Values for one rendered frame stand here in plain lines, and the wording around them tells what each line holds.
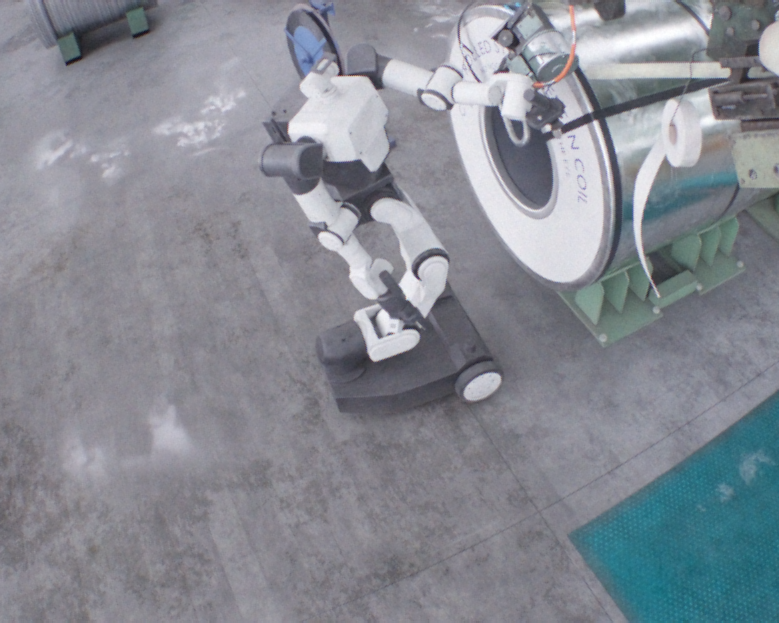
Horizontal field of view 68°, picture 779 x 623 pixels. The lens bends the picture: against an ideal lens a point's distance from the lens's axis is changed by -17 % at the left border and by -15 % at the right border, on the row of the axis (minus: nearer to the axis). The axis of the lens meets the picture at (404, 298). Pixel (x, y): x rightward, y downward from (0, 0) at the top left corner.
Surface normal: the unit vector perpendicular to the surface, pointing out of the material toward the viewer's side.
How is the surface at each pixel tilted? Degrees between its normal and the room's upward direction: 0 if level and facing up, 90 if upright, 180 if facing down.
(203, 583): 0
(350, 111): 36
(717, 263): 0
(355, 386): 0
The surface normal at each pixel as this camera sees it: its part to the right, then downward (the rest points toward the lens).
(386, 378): -0.08, -0.68
